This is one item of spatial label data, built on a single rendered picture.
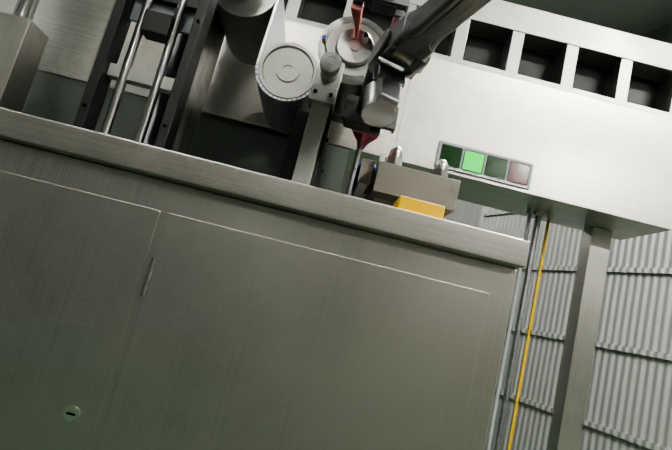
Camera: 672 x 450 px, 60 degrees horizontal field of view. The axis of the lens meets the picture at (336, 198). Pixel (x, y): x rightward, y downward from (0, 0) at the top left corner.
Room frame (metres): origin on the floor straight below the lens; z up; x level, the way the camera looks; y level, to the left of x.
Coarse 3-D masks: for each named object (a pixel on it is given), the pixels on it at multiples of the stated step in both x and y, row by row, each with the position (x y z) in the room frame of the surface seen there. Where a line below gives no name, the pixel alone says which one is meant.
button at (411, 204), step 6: (402, 198) 0.84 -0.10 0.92; (408, 198) 0.84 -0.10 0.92; (396, 204) 0.86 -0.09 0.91; (402, 204) 0.84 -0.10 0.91; (408, 204) 0.84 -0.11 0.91; (414, 204) 0.84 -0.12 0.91; (420, 204) 0.84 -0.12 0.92; (426, 204) 0.84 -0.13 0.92; (432, 204) 0.84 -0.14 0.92; (414, 210) 0.84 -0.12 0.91; (420, 210) 0.84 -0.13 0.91; (426, 210) 0.84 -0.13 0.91; (432, 210) 0.84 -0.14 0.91; (438, 210) 0.84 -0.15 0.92; (444, 210) 0.85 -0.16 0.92; (438, 216) 0.84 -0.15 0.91
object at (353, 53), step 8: (344, 32) 1.08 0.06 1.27; (352, 32) 1.08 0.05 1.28; (360, 32) 1.08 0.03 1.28; (344, 40) 1.08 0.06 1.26; (352, 40) 1.09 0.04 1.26; (360, 40) 1.09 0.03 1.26; (368, 40) 1.08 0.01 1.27; (336, 48) 1.09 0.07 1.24; (344, 48) 1.08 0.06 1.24; (352, 48) 1.08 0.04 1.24; (360, 48) 1.09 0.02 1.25; (368, 48) 1.08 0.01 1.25; (344, 56) 1.08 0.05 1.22; (352, 56) 1.08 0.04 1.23; (360, 56) 1.08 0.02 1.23; (368, 56) 1.08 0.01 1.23; (352, 64) 1.09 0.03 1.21; (360, 64) 1.09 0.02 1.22
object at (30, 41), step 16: (32, 0) 1.19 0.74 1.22; (0, 16) 1.16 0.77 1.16; (16, 16) 1.16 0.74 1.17; (32, 16) 1.21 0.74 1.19; (0, 32) 1.16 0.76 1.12; (16, 32) 1.16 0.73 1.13; (32, 32) 1.18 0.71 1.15; (0, 48) 1.16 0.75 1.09; (16, 48) 1.16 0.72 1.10; (32, 48) 1.20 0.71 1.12; (0, 64) 1.16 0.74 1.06; (16, 64) 1.17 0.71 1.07; (32, 64) 1.23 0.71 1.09; (0, 80) 1.16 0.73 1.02; (16, 80) 1.19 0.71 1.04; (32, 80) 1.25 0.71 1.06; (0, 96) 1.16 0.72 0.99; (16, 96) 1.21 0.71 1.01
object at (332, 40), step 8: (344, 24) 1.10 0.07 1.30; (352, 24) 1.10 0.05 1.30; (360, 24) 1.10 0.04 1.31; (336, 32) 1.10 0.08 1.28; (368, 32) 1.10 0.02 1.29; (328, 40) 1.10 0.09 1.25; (336, 40) 1.10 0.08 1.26; (376, 40) 1.10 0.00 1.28; (328, 48) 1.10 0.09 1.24; (344, 72) 1.10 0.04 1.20; (352, 72) 1.10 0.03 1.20; (360, 72) 1.10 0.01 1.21; (344, 88) 1.17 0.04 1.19; (352, 88) 1.17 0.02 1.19; (360, 88) 1.18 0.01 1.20; (344, 96) 1.22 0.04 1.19; (336, 104) 1.29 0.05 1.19; (344, 104) 1.27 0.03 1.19; (336, 112) 1.34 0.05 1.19
